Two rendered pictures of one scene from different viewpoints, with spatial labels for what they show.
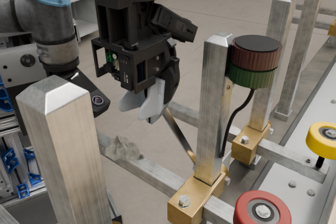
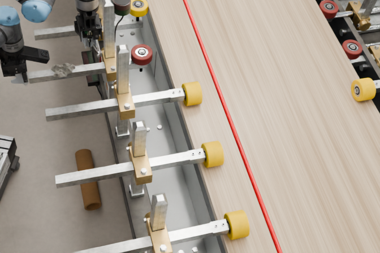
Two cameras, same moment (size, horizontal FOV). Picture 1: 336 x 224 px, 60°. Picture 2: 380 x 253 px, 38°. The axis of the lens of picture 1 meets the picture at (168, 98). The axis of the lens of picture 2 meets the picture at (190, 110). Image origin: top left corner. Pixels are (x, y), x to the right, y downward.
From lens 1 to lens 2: 161 cm
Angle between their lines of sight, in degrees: 47
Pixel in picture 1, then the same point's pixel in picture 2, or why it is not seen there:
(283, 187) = (119, 39)
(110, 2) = (92, 17)
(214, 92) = (111, 21)
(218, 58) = (111, 10)
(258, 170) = not seen: hidden behind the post
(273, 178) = not seen: hidden behind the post
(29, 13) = (12, 33)
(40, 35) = (14, 40)
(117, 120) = not seen: outside the picture
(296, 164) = (129, 25)
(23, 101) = (121, 53)
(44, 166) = (121, 65)
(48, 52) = (17, 45)
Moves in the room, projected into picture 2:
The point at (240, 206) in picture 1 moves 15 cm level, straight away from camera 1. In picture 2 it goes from (134, 55) to (116, 28)
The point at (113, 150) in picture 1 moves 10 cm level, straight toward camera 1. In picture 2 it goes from (62, 72) to (86, 82)
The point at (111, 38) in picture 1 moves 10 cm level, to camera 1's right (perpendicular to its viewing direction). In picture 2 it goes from (91, 26) to (112, 11)
